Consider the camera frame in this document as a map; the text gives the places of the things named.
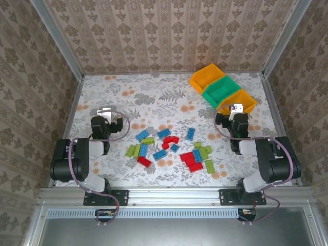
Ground black connector board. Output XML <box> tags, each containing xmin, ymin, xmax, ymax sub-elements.
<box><xmin>95</xmin><ymin>209</ymin><xmax>116</xmax><ymax>219</ymax></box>
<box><xmin>237</xmin><ymin>208</ymin><xmax>257</xmax><ymax>221</ymax></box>

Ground aluminium mounting rail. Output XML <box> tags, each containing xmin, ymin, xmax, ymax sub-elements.
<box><xmin>38</xmin><ymin>186</ymin><xmax>315</xmax><ymax>206</ymax></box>

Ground green plastic bin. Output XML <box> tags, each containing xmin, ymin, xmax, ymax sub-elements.
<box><xmin>201</xmin><ymin>75</ymin><xmax>243</xmax><ymax>109</ymax></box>

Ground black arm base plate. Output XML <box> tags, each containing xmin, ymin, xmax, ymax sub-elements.
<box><xmin>218</xmin><ymin>189</ymin><xmax>267</xmax><ymax>207</ymax></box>
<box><xmin>83</xmin><ymin>189</ymin><xmax>129</xmax><ymax>207</ymax></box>

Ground aluminium side rail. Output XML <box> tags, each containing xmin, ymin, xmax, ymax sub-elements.
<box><xmin>260</xmin><ymin>72</ymin><xmax>304</xmax><ymax>187</ymax></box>
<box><xmin>48</xmin><ymin>74</ymin><xmax>85</xmax><ymax>188</ymax></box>

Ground aluminium frame bar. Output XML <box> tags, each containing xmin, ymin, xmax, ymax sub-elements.
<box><xmin>22</xmin><ymin>201</ymin><xmax>49</xmax><ymax>246</ymax></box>
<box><xmin>303</xmin><ymin>202</ymin><xmax>325</xmax><ymax>246</ymax></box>

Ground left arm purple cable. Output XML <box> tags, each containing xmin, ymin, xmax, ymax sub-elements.
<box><xmin>68</xmin><ymin>106</ymin><xmax>131</xmax><ymax>228</ymax></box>

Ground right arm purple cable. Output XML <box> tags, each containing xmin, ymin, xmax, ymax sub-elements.
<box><xmin>213</xmin><ymin>104</ymin><xmax>294</xmax><ymax>226</ymax></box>

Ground aluminium frame post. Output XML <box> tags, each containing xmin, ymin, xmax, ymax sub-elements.
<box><xmin>30</xmin><ymin>0</ymin><xmax>85</xmax><ymax>80</ymax></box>
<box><xmin>261</xmin><ymin>0</ymin><xmax>313</xmax><ymax>77</ymax></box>

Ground grey metal panel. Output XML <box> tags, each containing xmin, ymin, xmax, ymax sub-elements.
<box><xmin>38</xmin><ymin>217</ymin><xmax>316</xmax><ymax>246</ymax></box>

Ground aluminium rear rail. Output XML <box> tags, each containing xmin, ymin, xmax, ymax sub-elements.
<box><xmin>83</xmin><ymin>71</ymin><xmax>264</xmax><ymax>76</ymax></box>

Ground floral table cover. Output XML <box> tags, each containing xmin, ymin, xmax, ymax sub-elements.
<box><xmin>55</xmin><ymin>72</ymin><xmax>294</xmax><ymax>188</ymax></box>

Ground orange plastic bin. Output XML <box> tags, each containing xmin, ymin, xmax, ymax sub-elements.
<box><xmin>189</xmin><ymin>63</ymin><xmax>226</xmax><ymax>94</ymax></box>
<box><xmin>219</xmin><ymin>89</ymin><xmax>258</xmax><ymax>116</ymax></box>

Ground slotted white cable duct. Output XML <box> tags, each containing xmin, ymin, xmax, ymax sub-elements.
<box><xmin>47</xmin><ymin>208</ymin><xmax>243</xmax><ymax>219</ymax></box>

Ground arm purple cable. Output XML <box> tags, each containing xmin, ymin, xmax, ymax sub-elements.
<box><xmin>213</xmin><ymin>104</ymin><xmax>294</xmax><ymax>226</ymax></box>
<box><xmin>68</xmin><ymin>106</ymin><xmax>131</xmax><ymax>228</ymax></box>

